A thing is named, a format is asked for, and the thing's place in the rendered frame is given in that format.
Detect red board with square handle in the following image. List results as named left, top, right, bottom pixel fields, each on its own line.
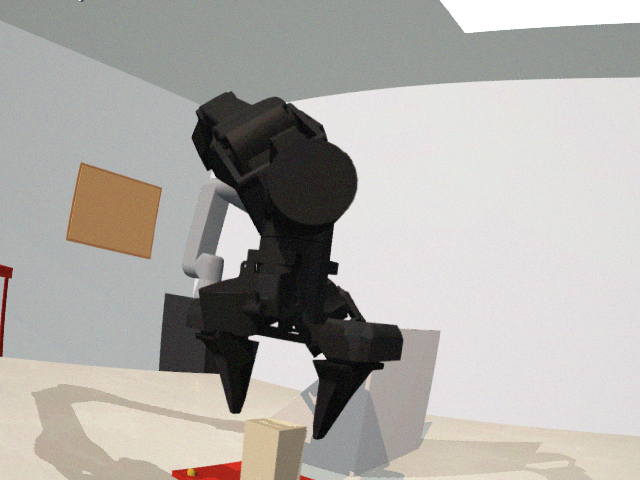
left=172, top=417, right=315, bottom=480

